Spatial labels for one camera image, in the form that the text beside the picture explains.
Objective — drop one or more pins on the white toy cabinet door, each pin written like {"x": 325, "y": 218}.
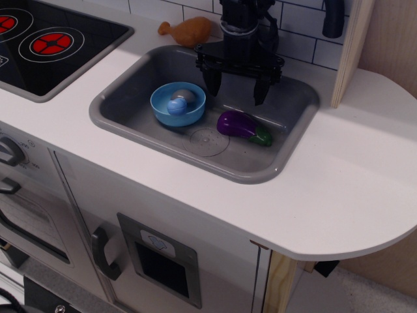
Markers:
{"x": 232, "y": 270}

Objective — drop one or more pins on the light blue plastic bowl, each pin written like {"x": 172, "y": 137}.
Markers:
{"x": 194, "y": 111}

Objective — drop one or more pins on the grey oven door handle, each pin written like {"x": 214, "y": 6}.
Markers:
{"x": 8, "y": 186}

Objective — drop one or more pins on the grey cabinet door handle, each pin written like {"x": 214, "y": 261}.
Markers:
{"x": 99, "y": 240}

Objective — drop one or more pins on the blue and grey toy spoon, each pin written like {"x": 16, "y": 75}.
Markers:
{"x": 179, "y": 101}

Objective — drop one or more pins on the grey ice dispenser panel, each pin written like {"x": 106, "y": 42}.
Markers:
{"x": 162, "y": 260}

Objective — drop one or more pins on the white toy oven door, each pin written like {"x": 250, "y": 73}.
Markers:
{"x": 42, "y": 225}

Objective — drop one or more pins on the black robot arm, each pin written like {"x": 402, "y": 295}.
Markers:
{"x": 243, "y": 17}

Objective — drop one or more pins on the light wooden side post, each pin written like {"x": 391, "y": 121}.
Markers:
{"x": 352, "y": 47}

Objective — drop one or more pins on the grey toy sink basin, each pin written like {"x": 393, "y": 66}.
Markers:
{"x": 124, "y": 108}

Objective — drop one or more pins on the purple toy eggplant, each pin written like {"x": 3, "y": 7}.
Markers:
{"x": 239, "y": 124}

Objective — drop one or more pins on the black toy stovetop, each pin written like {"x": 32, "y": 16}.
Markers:
{"x": 44, "y": 48}

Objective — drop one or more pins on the black toy faucet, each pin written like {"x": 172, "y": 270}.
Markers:
{"x": 334, "y": 19}

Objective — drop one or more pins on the grey oven knob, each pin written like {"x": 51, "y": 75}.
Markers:
{"x": 11, "y": 154}

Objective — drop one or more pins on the orange toy chicken drumstick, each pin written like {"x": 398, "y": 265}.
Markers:
{"x": 189, "y": 33}

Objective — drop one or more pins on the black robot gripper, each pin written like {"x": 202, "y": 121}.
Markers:
{"x": 253, "y": 55}

